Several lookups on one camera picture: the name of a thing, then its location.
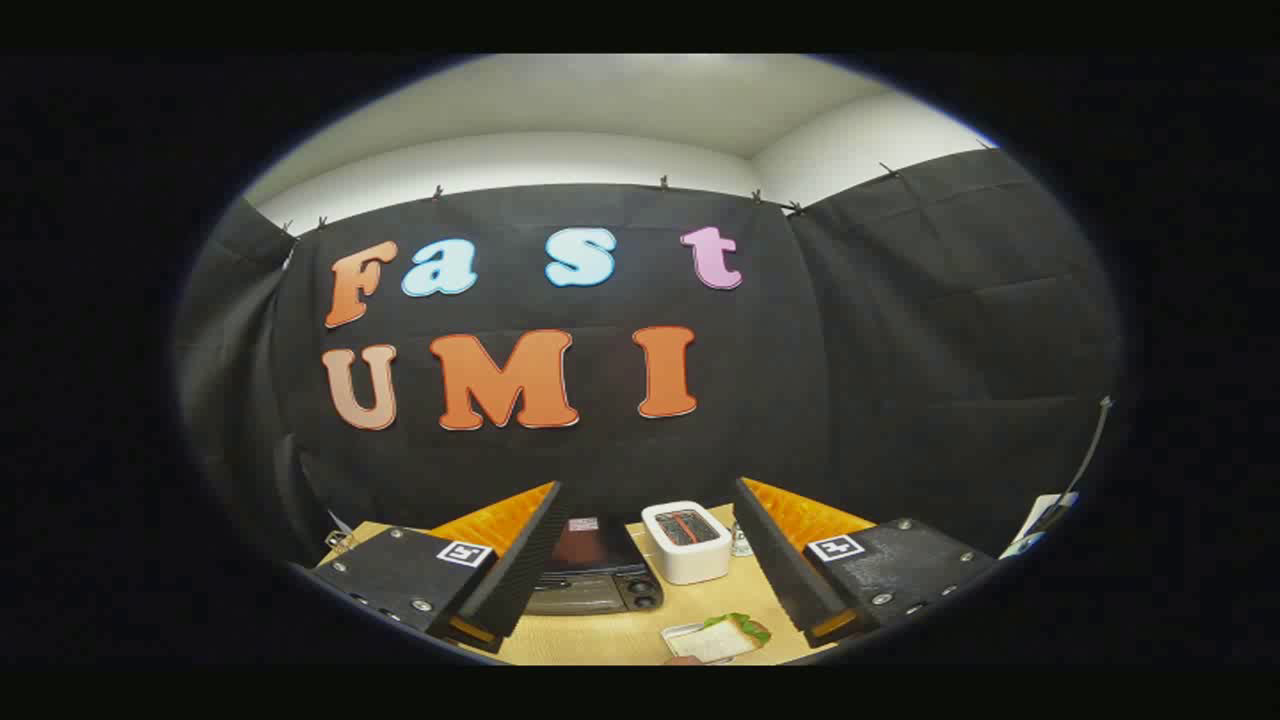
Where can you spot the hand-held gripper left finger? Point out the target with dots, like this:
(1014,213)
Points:
(520,570)

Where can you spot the white bottle with green label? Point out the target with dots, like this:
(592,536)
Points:
(741,542)

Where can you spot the black toaster oven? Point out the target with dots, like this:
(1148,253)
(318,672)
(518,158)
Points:
(600,560)

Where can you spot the white rectangular plate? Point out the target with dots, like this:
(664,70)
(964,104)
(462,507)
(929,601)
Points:
(672,633)

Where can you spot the lettuce sandwich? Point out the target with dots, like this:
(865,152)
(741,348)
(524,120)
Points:
(722,643)

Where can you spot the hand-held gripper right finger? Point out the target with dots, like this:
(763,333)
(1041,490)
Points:
(780,560)

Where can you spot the white pop-up toaster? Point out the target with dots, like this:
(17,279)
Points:
(690,555)

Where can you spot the white flat object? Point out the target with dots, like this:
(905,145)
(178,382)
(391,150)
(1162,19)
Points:
(1035,515)

